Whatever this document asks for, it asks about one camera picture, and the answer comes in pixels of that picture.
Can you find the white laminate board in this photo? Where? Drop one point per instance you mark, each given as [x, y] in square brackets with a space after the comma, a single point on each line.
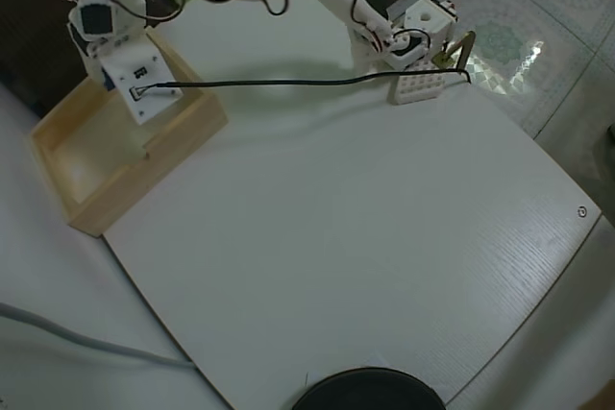
[336, 237]

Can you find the light wooden box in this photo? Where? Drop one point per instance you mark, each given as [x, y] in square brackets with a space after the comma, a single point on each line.
[158, 170]

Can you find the black round object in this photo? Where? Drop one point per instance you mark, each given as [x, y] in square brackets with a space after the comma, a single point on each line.
[367, 391]

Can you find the white wrist camera plate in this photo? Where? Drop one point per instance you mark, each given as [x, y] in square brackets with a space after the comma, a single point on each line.
[149, 83]

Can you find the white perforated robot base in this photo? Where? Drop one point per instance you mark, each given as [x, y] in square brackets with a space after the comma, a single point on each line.
[415, 88]

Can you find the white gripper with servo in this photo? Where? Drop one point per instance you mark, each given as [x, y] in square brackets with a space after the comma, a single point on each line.
[92, 60]

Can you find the brass table clamp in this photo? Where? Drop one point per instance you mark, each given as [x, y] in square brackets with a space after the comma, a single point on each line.
[468, 45]

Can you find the small round board fastener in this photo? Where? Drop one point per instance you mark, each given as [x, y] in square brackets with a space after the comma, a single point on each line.
[582, 211]

